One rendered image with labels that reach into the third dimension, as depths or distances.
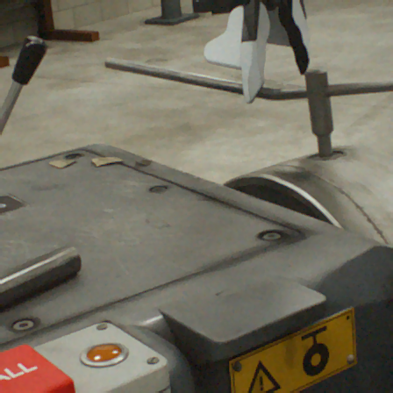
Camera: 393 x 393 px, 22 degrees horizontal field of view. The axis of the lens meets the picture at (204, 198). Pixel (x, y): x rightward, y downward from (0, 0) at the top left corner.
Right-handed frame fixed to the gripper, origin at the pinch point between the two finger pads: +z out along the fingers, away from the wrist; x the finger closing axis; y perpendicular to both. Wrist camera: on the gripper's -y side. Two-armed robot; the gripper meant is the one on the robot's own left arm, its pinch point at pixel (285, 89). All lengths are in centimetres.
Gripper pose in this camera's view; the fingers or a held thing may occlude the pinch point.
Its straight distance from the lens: 99.4
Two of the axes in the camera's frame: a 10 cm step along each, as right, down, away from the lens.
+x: -4.3, 2.9, -8.6
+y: -8.9, 0.2, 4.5
